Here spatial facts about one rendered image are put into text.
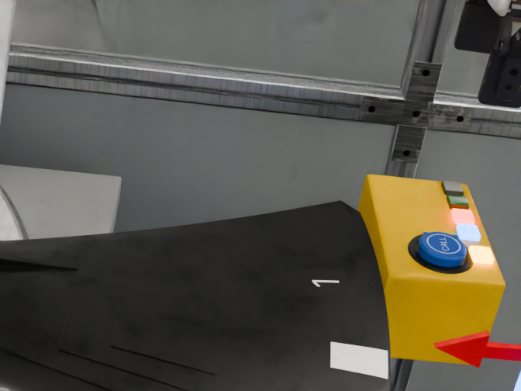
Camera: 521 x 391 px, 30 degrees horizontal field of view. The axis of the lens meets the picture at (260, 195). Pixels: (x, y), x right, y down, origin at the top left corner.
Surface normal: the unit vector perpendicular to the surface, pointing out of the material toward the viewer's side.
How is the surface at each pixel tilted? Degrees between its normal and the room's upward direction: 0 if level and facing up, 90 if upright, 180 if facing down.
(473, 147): 90
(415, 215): 0
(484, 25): 91
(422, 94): 90
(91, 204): 0
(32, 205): 0
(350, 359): 19
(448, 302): 90
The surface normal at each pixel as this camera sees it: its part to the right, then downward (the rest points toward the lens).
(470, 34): 0.03, 0.55
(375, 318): 0.20, -0.63
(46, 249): 0.10, -0.87
